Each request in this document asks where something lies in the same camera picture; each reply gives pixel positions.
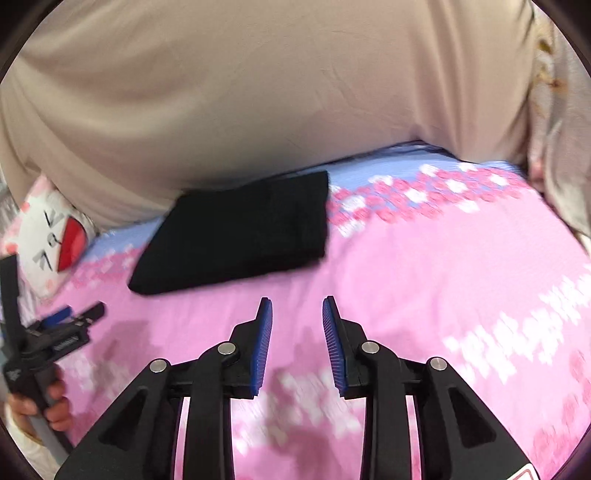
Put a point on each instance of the pink cat face pillow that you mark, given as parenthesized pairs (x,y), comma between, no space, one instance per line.
(41,230)

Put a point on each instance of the person's left forearm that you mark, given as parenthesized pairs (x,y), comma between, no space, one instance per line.
(30,445)

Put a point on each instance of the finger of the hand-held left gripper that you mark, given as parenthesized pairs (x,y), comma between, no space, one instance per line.
(90,313)
(57,316)

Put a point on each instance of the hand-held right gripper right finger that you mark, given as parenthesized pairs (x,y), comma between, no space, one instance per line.
(332,350)

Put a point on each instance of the person's left hand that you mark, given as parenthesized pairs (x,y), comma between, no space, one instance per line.
(57,408)

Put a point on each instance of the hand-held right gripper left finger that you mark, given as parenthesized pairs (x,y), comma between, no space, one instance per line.
(261,346)

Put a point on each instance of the floral patterned curtain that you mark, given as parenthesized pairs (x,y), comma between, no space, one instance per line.
(563,138)

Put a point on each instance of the pink floral bedsheet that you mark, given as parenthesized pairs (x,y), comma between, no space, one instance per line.
(415,277)

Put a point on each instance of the black pants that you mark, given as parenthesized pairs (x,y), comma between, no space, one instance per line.
(240,230)

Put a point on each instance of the beige curtain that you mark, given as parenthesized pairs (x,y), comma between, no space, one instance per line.
(277,92)

